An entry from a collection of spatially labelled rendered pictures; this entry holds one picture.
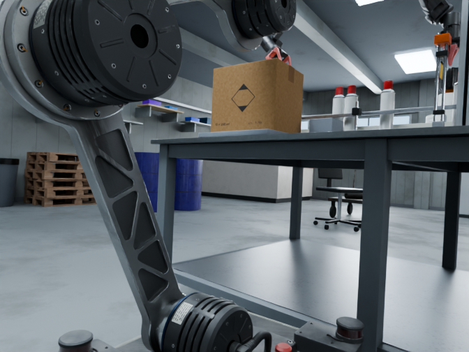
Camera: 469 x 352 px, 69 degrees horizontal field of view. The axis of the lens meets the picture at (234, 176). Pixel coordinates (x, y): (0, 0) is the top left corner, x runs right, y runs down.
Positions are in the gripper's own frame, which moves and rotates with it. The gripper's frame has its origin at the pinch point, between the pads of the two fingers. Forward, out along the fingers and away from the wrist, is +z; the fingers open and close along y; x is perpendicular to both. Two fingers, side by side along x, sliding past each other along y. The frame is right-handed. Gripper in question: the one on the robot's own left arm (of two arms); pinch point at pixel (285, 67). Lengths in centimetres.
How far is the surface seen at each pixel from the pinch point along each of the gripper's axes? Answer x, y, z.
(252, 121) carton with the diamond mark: 17.1, -26.8, 23.0
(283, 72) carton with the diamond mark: -1.8, -22.2, 14.5
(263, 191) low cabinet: 313, 574, -148
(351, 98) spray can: -12.1, 7.9, 29.0
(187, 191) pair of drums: 298, 290, -140
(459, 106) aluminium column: -36, -11, 61
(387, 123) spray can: -17, 7, 47
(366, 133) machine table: -13, -38, 57
